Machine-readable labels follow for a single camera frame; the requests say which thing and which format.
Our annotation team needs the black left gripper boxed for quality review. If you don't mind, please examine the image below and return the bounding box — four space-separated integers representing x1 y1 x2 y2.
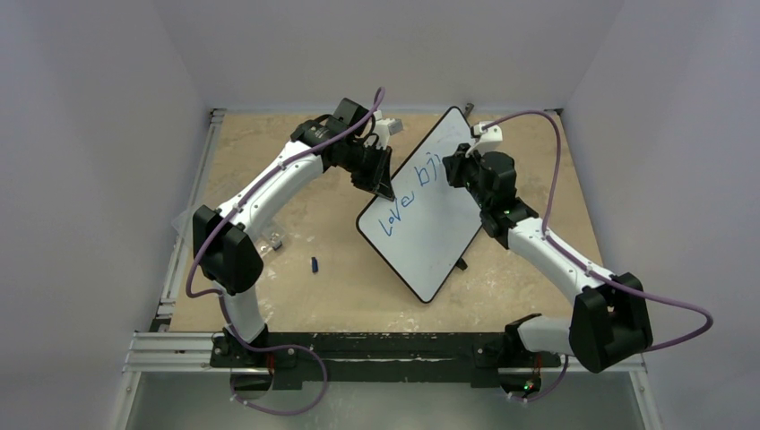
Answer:
342 142 393 202

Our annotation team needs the black framed whiteboard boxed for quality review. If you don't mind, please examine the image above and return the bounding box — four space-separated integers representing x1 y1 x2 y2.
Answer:
356 107 481 303

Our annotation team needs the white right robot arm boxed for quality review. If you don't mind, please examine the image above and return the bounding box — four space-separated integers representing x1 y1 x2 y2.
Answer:
443 143 653 374

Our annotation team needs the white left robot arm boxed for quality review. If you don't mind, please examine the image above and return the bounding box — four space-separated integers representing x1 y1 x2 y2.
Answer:
186 89 395 366

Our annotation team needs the black base beam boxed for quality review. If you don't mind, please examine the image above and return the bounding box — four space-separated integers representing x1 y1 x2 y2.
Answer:
210 330 561 391

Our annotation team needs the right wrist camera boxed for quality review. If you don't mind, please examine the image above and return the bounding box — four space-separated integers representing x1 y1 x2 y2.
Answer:
466 122 503 157

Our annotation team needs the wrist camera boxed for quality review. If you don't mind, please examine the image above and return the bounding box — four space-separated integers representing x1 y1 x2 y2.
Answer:
370 110 403 148
466 122 503 157

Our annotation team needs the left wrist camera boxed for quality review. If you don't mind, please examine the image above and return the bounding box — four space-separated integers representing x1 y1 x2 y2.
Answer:
370 110 403 148

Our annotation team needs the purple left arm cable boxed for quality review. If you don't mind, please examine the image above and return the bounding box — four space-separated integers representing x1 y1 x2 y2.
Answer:
185 86 386 346

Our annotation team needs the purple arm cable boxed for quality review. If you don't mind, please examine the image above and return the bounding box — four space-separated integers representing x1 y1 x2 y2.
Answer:
487 110 714 353
185 86 386 346

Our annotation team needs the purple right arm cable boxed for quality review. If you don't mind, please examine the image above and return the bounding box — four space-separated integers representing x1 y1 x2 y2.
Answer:
487 110 714 353

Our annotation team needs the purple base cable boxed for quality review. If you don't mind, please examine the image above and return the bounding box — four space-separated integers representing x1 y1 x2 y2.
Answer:
229 344 330 417

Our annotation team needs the aluminium frame rail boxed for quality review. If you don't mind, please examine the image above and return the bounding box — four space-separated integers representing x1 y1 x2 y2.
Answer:
123 108 227 373

